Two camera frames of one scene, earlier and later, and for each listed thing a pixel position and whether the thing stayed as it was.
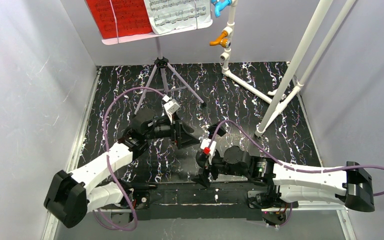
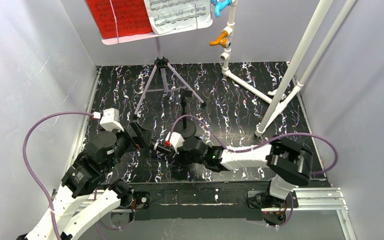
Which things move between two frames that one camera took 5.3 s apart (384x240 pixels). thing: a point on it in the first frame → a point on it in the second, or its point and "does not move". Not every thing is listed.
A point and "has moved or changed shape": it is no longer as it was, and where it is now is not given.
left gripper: [177, 133] → [137, 134]
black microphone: [221, 131] → [161, 147]
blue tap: [219, 5] does not move
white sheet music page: [164, 15] does not move
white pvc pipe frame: [276, 105] does not move
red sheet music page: [120, 18] does not move
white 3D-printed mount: [171, 106] → [109, 119]
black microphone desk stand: [201, 158] has moved or changed shape
